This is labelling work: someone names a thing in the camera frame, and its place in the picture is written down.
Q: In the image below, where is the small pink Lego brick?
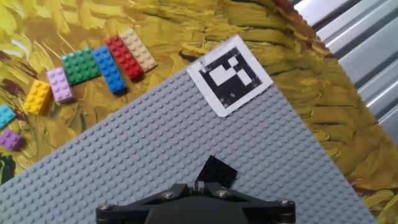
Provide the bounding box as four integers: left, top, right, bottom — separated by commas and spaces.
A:
0, 129, 25, 152

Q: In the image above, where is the cyan Lego brick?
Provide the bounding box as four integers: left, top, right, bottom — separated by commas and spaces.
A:
0, 104, 17, 130

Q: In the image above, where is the blue Lego brick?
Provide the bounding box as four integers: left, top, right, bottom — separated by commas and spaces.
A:
92, 45, 127, 96

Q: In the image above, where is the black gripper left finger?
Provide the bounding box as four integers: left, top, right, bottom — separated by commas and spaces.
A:
95, 182, 200, 224

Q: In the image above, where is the long pink Lego brick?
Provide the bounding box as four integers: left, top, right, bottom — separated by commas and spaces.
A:
46, 67, 75, 105

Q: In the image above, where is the grey Lego baseplate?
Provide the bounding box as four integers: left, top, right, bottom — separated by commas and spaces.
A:
0, 70, 379, 224

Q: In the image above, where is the black white fiducial marker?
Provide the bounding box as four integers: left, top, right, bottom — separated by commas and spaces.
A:
186, 34, 274, 118

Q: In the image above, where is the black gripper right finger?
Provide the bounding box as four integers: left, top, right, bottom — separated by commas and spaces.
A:
200, 182, 296, 224

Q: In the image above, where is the yellow Lego brick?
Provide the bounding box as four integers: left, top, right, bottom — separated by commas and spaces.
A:
23, 79, 52, 116

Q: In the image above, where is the painted print tablecloth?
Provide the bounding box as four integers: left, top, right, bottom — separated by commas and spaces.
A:
0, 0, 398, 224

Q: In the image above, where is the green Lego brick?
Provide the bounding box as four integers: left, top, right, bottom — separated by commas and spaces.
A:
60, 47, 102, 86

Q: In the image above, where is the red Lego brick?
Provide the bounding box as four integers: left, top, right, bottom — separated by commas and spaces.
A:
104, 34, 145, 82

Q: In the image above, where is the black Lego plate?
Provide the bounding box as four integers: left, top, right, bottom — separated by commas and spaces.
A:
195, 154, 239, 189

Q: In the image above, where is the tan Lego brick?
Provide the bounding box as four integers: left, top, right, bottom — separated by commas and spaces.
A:
119, 27, 158, 73

